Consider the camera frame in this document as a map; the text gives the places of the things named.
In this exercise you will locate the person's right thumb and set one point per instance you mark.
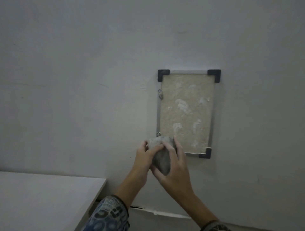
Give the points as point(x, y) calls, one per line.
point(157, 173)

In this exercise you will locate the person's left hand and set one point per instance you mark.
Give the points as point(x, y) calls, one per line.
point(141, 161)

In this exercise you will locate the framed beige wall board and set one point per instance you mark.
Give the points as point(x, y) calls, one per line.
point(188, 111)

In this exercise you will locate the person's right forearm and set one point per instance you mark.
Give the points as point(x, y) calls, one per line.
point(201, 209)

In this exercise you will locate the white table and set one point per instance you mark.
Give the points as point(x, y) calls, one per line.
point(43, 197)

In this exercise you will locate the small metal mounting bracket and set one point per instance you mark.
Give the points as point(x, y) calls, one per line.
point(160, 94)
point(158, 134)

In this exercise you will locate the grey cleaning cloth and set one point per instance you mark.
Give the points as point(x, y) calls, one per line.
point(162, 159)

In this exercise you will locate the dark right sleeve cuff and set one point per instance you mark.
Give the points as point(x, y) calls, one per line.
point(215, 226)

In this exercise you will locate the person's left forearm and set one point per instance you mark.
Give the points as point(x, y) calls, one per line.
point(133, 188)

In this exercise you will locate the person's right hand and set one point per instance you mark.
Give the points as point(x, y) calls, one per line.
point(177, 175)

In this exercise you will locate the person's left thumb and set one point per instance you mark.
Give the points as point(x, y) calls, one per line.
point(156, 148)

